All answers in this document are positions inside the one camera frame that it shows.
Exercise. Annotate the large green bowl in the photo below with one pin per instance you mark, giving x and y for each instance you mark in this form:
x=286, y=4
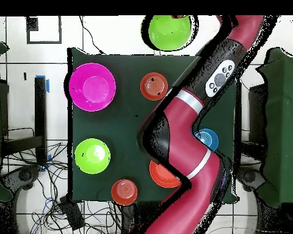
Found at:
x=169, y=33
x=92, y=156

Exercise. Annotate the small translucent orange bowl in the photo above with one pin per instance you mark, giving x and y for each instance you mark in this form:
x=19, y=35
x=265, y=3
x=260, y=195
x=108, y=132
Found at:
x=124, y=192
x=153, y=86

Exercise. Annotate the large orange bowl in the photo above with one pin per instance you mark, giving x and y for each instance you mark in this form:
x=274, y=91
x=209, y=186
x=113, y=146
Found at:
x=161, y=178

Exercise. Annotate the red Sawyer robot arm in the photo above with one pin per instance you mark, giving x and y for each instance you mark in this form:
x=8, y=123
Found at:
x=183, y=141

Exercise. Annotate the large pink bowl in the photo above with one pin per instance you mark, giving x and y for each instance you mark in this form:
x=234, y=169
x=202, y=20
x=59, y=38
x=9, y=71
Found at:
x=92, y=87

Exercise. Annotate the dark green table cloth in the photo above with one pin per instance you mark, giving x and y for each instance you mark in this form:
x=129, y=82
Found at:
x=117, y=126

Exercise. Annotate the light blue translucent bowl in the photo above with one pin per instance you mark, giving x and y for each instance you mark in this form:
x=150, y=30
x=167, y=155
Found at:
x=210, y=139

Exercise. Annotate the blue tape strip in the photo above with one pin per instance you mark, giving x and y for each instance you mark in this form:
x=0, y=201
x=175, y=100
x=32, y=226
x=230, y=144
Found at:
x=47, y=85

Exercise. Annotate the black office chair base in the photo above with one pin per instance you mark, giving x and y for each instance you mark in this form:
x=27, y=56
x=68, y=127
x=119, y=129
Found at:
x=24, y=175
x=249, y=176

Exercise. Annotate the black floor box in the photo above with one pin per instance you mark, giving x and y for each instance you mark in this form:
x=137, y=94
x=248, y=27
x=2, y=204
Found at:
x=72, y=212

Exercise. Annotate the black floor frame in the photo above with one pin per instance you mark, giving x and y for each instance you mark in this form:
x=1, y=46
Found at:
x=31, y=24

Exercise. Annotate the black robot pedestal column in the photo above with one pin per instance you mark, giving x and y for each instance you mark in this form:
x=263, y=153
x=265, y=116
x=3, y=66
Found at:
x=136, y=217

